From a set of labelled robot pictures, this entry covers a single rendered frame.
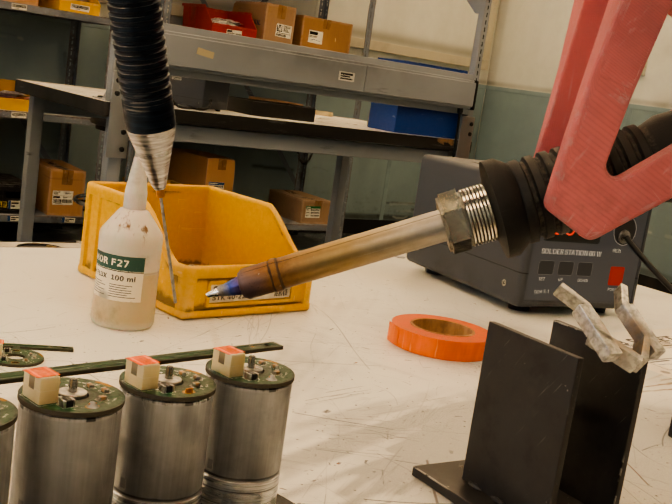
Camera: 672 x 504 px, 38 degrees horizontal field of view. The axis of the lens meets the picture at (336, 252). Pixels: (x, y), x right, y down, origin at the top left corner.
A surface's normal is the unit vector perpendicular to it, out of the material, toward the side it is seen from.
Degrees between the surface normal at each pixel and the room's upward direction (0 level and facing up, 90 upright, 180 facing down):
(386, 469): 0
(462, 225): 90
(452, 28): 90
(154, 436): 90
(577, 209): 99
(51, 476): 90
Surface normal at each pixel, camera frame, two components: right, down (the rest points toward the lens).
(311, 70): 0.59, 0.22
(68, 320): 0.14, -0.98
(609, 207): -0.11, 0.30
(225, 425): -0.38, 0.11
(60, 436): 0.13, 0.19
